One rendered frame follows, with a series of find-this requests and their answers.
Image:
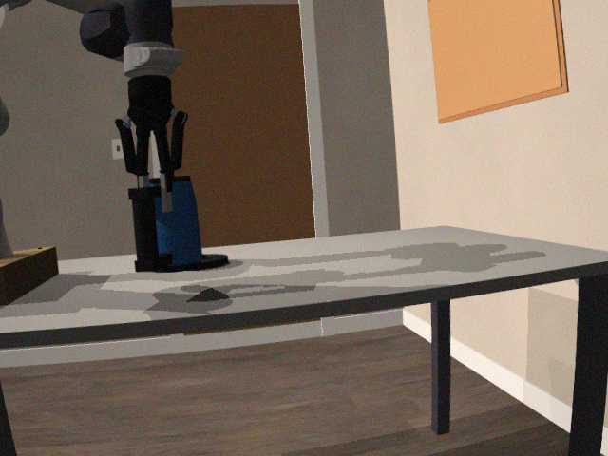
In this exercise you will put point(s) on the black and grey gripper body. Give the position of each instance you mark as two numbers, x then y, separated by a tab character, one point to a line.
150	92

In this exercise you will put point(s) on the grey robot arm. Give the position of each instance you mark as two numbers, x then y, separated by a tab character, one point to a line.
135	32

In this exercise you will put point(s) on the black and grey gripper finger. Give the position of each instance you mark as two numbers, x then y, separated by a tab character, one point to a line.
168	164
135	163

